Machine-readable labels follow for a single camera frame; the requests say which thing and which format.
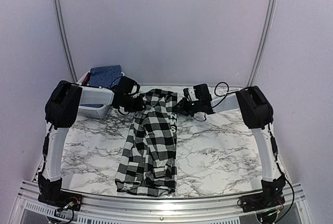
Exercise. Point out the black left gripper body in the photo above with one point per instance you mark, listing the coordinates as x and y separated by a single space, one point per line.
131 106

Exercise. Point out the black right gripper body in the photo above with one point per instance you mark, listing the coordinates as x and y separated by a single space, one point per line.
190 109

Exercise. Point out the black white checked shirt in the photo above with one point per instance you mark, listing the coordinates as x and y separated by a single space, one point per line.
147 165

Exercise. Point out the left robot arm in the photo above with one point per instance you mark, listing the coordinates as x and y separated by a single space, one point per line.
61 111

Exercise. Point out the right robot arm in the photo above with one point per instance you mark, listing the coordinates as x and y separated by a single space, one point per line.
257 114

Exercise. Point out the blue gingham shirt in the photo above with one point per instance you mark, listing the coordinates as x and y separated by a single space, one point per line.
105 76

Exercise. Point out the white plastic basket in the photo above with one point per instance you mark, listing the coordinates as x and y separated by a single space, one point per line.
93 110

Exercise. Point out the red black plaid shirt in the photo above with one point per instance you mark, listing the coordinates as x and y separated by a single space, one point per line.
86 79

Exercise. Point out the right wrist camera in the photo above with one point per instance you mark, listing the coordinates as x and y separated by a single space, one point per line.
187 93

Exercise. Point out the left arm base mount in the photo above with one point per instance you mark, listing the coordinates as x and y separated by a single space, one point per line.
65 201

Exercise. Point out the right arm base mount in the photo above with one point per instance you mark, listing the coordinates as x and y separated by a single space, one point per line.
254 202

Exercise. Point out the aluminium front frame rail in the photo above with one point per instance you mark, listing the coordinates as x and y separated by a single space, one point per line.
113 209

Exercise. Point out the left aluminium corner post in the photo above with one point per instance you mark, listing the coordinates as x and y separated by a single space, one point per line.
64 39

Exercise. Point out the aluminium corner post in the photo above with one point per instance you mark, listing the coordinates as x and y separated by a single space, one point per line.
269 17
64 39

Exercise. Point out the right aluminium corner post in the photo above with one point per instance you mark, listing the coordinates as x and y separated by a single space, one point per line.
269 17

